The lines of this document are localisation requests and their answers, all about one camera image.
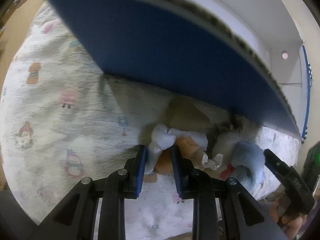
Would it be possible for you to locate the orange soft piece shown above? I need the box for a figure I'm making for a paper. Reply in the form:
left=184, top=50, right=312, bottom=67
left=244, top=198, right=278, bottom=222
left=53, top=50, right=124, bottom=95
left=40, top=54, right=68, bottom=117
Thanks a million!
left=154, top=137, right=199, bottom=175

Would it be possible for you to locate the white knotted sock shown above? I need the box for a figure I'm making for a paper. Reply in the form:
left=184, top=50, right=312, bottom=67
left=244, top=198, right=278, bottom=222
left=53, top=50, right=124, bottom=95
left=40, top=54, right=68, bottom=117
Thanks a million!
left=145, top=124, right=208, bottom=174

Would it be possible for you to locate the toy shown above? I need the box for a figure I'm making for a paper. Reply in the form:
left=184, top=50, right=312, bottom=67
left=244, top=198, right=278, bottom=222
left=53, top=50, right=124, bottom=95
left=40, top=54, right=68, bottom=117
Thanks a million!
left=201, top=153, right=223, bottom=171

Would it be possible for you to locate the light blue fluffy cloth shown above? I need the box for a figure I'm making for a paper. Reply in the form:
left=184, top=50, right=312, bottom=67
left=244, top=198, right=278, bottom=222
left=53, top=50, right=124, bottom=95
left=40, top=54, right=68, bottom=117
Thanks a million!
left=230, top=141, right=265, bottom=193

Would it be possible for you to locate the red soft item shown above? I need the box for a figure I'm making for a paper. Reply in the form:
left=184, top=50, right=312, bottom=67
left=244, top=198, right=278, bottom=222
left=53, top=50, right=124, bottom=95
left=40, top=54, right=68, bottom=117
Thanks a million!
left=220, top=164, right=236, bottom=180

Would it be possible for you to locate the person's right hand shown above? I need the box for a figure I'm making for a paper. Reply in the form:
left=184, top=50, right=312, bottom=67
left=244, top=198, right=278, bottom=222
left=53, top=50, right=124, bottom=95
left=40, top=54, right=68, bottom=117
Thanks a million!
left=268, top=197, right=306, bottom=240

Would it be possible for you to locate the grey fluffy plush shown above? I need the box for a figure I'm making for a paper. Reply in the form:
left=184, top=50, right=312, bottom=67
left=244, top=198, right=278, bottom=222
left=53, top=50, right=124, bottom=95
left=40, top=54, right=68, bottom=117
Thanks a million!
left=206, top=113, right=244, bottom=157

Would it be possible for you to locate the white cartoon print bedsheet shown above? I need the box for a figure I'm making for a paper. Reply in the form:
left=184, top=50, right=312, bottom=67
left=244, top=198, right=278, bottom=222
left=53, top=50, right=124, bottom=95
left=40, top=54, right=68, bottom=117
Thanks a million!
left=0, top=3, right=302, bottom=238

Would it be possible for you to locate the white box with blue edges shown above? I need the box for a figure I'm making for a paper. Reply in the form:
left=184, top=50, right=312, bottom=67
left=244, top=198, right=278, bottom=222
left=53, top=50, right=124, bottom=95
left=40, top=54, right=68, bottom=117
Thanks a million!
left=48, top=0, right=309, bottom=139

